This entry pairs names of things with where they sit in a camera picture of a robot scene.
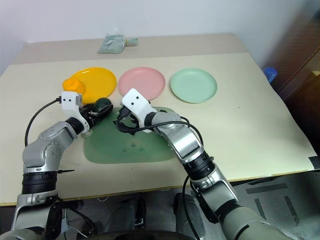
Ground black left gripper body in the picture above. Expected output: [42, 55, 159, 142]
[79, 103, 101, 127]

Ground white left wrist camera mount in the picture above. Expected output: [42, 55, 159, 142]
[60, 90, 90, 134]

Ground light green plate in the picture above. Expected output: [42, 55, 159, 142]
[169, 68, 218, 104]

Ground blue ribbed bottle cap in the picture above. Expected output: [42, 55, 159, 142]
[262, 66, 278, 84]

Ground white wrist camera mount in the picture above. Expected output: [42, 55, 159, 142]
[60, 90, 90, 134]
[120, 87, 156, 129]

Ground small clear plastic bag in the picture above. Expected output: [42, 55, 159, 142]
[123, 36, 140, 48]

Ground brown wooden cabinet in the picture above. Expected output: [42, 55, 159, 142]
[268, 0, 320, 161]

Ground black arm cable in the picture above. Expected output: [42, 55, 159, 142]
[24, 97, 63, 149]
[116, 115, 204, 240]

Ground dark green round item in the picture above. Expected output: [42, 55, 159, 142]
[93, 97, 114, 115]

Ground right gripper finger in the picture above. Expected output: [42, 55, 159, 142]
[112, 119, 131, 134]
[124, 126, 142, 137]

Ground green translucent mat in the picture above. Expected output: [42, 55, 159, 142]
[83, 105, 181, 165]

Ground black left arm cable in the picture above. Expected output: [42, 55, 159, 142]
[24, 97, 63, 149]

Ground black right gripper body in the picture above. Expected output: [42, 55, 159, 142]
[115, 105, 140, 129]

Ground pink plate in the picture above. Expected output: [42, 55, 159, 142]
[118, 66, 166, 102]

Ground cream table cover sheet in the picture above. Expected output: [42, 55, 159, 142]
[0, 52, 317, 207]

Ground yellow plate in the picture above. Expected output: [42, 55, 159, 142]
[66, 66, 118, 105]

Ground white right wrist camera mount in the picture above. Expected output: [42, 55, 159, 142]
[120, 87, 156, 129]

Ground yellow lumpy item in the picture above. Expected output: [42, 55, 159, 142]
[62, 77, 87, 95]

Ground clear bag with green contents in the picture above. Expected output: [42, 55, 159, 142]
[96, 33, 126, 55]

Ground grey floor tape strip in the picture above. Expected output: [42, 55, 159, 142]
[253, 197, 267, 219]
[245, 183, 289, 195]
[284, 195, 300, 224]

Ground dark rounded robot leg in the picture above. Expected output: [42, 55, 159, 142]
[173, 193, 206, 237]
[109, 194, 147, 237]

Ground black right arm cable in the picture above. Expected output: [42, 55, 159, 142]
[116, 115, 204, 240]

